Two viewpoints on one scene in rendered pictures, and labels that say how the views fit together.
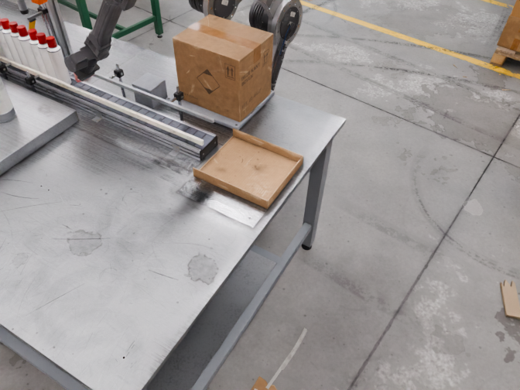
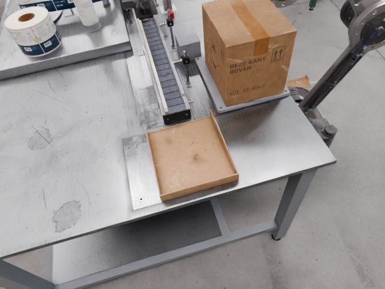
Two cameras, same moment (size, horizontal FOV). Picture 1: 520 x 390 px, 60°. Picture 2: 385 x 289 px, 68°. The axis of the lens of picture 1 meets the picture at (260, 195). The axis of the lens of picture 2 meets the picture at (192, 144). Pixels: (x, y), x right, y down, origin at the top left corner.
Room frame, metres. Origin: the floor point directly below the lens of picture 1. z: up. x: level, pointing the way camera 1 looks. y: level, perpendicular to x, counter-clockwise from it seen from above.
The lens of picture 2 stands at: (0.83, -0.44, 1.66)
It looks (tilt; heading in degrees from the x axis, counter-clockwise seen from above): 52 degrees down; 52
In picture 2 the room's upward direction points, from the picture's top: 8 degrees counter-clockwise
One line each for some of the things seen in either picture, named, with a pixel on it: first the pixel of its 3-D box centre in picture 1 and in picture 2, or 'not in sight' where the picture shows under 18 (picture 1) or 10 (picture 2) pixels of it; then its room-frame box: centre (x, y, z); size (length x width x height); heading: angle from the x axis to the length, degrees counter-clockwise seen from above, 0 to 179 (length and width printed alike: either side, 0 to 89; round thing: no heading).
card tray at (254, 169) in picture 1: (248, 165); (188, 151); (1.18, 0.04, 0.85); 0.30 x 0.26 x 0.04; 61
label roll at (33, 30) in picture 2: not in sight; (34, 31); (1.12, 1.06, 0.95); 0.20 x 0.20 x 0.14
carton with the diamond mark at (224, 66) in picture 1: (224, 67); (243, 49); (1.60, 0.16, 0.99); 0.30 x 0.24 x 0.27; 60
